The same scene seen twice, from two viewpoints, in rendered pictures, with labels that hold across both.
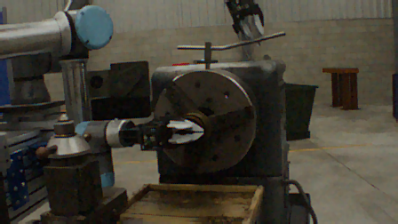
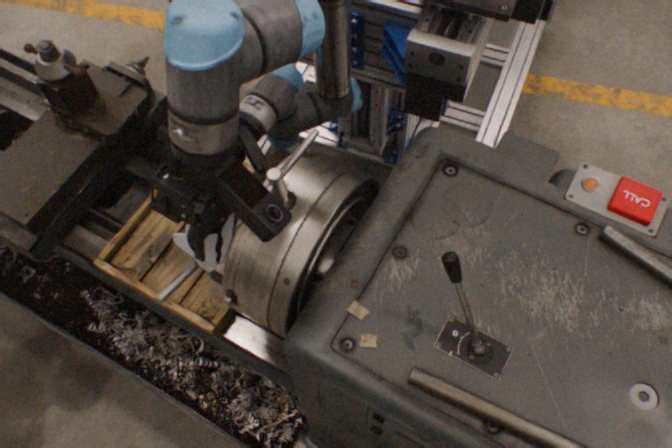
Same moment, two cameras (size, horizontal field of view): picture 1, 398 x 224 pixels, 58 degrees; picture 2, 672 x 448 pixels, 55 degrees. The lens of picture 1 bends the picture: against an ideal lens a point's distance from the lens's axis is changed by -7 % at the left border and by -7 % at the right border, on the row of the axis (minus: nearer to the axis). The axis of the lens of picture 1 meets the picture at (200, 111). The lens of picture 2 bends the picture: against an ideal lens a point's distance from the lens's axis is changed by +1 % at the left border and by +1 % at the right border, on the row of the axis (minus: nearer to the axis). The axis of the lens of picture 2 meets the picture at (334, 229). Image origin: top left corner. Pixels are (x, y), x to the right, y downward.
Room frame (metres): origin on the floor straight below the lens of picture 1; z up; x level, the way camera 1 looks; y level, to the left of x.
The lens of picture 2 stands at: (1.39, -0.49, 2.07)
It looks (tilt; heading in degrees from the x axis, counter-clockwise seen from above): 62 degrees down; 107
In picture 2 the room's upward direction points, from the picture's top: 3 degrees counter-clockwise
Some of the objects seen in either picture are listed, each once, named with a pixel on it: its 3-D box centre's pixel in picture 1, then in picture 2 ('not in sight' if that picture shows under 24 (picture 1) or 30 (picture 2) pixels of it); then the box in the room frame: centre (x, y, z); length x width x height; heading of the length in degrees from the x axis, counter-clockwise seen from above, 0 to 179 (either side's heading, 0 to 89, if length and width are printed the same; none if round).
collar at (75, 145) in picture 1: (66, 144); (53, 60); (0.61, 0.23, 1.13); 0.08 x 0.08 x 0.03
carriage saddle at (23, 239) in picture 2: not in sight; (58, 149); (0.55, 0.17, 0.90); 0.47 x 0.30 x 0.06; 74
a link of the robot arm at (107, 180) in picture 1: (98, 167); (288, 119); (1.06, 0.31, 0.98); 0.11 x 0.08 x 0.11; 39
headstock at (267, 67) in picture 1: (227, 109); (516, 347); (1.57, -0.11, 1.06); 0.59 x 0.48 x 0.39; 164
